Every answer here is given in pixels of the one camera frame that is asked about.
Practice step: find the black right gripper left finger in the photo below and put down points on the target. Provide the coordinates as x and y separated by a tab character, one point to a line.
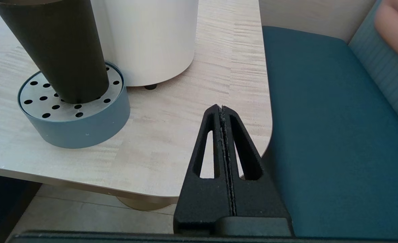
204	199

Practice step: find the large grey perforated drip tray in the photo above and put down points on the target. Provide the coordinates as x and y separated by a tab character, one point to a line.
84	128

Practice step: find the black plastic cup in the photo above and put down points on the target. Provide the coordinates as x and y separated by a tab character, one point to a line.
60	50

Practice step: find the teal ribbed sofa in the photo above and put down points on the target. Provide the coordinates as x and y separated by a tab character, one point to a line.
337	135

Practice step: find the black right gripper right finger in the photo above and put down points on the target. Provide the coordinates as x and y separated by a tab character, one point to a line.
256	195

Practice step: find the large dark tea dispenser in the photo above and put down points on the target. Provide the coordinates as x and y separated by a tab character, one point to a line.
151	40

